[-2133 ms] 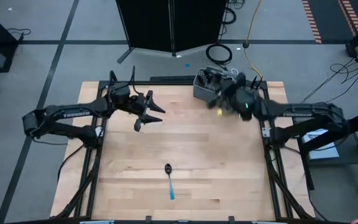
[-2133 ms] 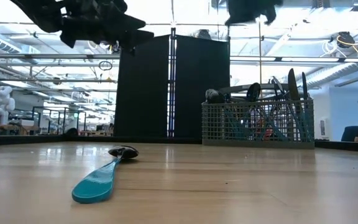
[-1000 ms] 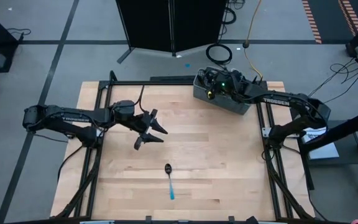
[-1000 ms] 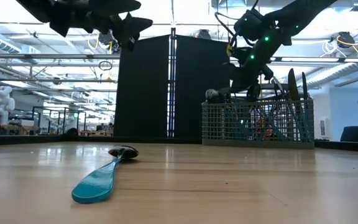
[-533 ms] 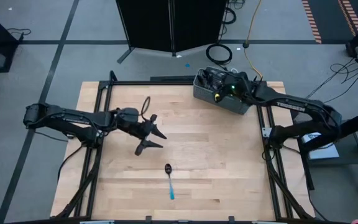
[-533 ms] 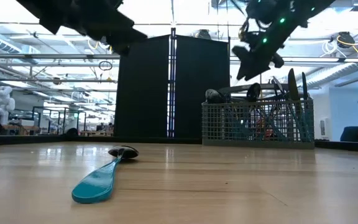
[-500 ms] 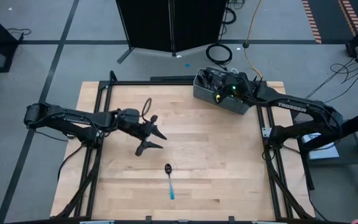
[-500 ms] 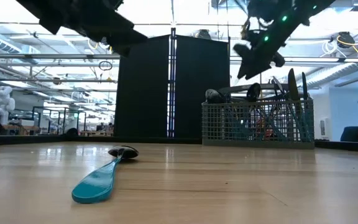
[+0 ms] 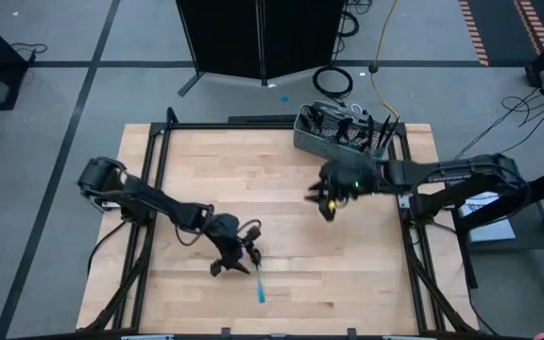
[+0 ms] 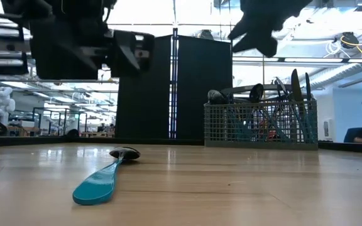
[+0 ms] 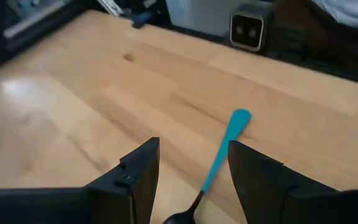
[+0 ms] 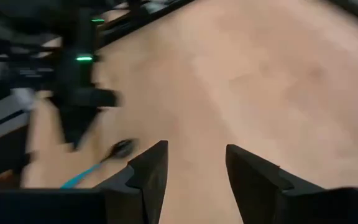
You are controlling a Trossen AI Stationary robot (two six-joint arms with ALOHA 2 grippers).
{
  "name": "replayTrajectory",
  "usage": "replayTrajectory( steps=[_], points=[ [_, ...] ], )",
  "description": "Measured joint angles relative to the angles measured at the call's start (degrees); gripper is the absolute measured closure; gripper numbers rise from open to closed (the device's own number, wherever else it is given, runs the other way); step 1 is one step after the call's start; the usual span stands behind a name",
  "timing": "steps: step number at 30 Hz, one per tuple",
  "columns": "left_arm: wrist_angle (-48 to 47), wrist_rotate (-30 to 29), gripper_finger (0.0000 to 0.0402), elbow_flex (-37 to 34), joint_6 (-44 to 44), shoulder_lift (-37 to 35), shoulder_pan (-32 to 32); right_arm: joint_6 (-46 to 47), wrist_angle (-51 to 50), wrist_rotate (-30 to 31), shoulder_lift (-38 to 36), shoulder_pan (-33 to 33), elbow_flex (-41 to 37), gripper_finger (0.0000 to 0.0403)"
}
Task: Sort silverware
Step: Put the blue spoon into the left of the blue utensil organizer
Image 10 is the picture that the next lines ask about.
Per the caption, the black aluminium table frame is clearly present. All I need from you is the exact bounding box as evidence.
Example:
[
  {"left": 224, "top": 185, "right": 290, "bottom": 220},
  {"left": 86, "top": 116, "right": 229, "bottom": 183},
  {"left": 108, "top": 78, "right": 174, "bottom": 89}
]
[{"left": 0, "top": 135, "right": 362, "bottom": 154}]

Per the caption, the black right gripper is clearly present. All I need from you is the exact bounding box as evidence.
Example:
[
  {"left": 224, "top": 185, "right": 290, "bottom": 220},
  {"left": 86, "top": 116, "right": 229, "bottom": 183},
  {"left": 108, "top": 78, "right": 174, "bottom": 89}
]
[{"left": 227, "top": 0, "right": 314, "bottom": 58}]

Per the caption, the grey plastic cutlery basket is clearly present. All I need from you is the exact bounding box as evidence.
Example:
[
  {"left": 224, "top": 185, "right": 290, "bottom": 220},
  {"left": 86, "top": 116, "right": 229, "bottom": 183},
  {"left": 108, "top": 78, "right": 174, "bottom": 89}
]
[{"left": 203, "top": 83, "right": 319, "bottom": 151}]

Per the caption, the black ceiling cord reel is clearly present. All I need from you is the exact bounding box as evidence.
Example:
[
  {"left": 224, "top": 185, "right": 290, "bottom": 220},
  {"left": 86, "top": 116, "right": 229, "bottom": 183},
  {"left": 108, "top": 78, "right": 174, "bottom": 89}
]
[
  {"left": 199, "top": 29, "right": 215, "bottom": 41},
  {"left": 333, "top": 31, "right": 361, "bottom": 50}
]

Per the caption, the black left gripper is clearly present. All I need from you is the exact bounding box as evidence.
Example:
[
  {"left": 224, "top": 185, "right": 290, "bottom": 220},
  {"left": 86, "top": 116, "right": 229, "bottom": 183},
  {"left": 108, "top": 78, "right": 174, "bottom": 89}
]
[{"left": 0, "top": 10, "right": 156, "bottom": 80}]

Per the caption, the black folding room divider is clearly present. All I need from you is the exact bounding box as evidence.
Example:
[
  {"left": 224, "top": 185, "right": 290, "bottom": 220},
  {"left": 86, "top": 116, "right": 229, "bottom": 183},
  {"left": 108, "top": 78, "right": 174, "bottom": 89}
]
[{"left": 114, "top": 27, "right": 234, "bottom": 141}]

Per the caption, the silver ventilation duct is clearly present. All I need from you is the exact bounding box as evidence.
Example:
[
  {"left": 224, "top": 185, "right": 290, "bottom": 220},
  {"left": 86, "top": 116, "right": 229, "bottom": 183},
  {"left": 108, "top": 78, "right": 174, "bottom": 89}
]
[{"left": 303, "top": 61, "right": 362, "bottom": 92}]

